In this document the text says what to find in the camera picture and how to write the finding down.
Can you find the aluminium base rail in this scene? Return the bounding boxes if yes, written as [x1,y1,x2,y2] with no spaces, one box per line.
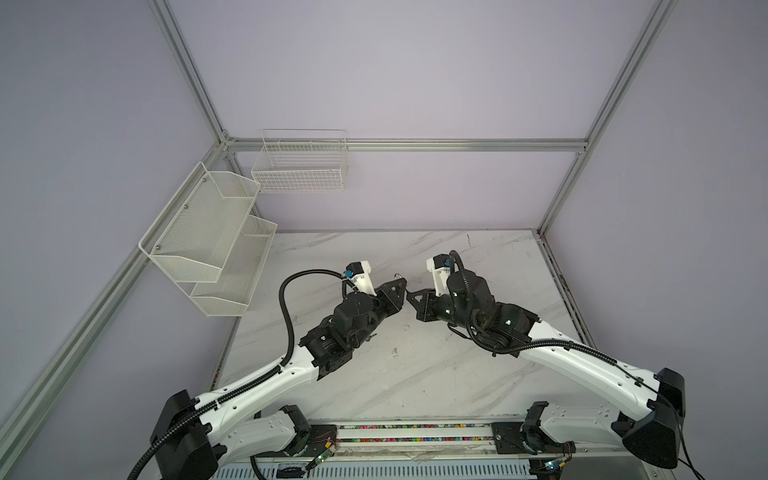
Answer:
[251,415,661,464]

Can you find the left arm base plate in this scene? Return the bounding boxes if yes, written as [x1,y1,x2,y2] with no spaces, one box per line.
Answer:
[282,424,338,457]

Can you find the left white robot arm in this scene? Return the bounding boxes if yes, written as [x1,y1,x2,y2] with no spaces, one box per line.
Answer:
[129,271,407,479]

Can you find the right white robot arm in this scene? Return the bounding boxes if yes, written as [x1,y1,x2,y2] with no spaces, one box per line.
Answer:
[406,267,686,470]

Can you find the left black corrugated cable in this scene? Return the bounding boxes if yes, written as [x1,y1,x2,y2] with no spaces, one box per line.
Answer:
[127,268,349,480]

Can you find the upper white mesh shelf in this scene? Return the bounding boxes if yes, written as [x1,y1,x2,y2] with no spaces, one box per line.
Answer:
[138,163,260,283]

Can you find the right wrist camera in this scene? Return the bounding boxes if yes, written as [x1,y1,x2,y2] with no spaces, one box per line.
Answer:
[426,254,452,296]

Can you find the lower white mesh shelf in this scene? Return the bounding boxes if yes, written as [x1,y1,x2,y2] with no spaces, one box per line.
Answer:
[191,215,277,317]

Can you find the white wire basket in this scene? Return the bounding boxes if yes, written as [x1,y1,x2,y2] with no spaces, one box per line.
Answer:
[251,129,349,193]

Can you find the white mesh shelf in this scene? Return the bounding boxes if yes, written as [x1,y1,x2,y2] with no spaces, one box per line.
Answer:
[138,163,260,283]
[191,215,277,317]

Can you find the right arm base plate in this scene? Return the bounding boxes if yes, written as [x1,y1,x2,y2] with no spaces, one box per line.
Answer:
[491,422,575,456]

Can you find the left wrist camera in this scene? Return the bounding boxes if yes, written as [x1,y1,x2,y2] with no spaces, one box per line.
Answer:
[344,261,376,296]

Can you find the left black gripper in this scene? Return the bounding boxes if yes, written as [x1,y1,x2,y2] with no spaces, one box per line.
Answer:
[349,278,405,351]

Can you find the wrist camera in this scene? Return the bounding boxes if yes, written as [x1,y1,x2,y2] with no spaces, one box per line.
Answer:
[344,261,376,296]
[426,254,452,296]

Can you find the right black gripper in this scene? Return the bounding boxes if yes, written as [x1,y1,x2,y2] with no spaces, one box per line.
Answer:
[403,285,476,331]

